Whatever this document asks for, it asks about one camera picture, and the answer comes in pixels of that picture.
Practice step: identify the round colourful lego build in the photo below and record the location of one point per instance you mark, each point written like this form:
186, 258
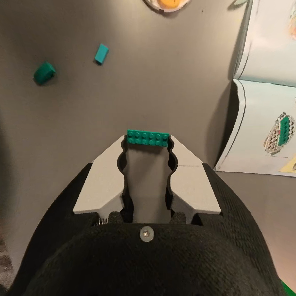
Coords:
167, 4

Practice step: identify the pale green lego piece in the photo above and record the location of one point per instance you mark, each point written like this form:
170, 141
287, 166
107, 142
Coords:
238, 4

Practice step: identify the lego instruction booklet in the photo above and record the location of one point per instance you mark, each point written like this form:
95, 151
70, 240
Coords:
266, 104

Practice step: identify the long green lego plate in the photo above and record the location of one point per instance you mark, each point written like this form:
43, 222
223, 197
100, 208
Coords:
148, 137

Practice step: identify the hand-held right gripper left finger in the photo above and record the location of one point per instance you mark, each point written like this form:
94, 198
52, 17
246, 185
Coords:
101, 185

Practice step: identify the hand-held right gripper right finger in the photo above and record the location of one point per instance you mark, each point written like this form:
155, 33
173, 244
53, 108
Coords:
194, 187

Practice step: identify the teal lego piece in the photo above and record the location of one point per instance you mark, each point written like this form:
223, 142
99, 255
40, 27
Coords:
101, 54
44, 72

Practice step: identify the green plastic bin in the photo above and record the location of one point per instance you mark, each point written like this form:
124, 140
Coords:
288, 289

